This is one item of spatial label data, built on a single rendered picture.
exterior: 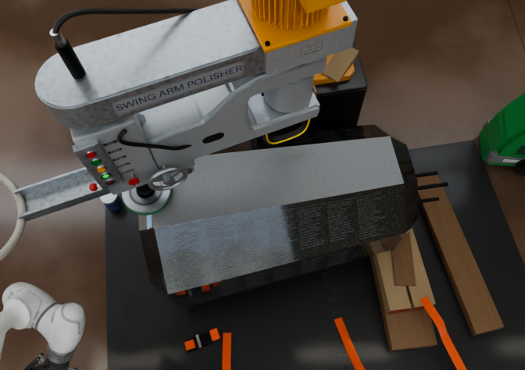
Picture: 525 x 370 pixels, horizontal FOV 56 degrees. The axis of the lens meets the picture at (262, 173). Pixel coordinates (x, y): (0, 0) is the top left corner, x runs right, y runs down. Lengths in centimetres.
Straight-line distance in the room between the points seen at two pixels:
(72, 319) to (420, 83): 277
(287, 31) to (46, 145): 239
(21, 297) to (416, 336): 194
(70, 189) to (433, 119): 237
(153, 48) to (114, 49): 12
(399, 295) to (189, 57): 178
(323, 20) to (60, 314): 120
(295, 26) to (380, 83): 212
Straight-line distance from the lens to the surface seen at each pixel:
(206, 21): 158
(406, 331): 285
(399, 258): 281
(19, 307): 176
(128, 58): 153
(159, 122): 175
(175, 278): 230
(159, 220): 220
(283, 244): 225
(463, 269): 303
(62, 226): 328
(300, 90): 178
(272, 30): 151
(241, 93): 165
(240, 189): 221
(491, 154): 332
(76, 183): 209
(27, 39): 422
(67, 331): 172
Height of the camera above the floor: 283
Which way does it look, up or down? 64 degrees down
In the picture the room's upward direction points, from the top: 3 degrees counter-clockwise
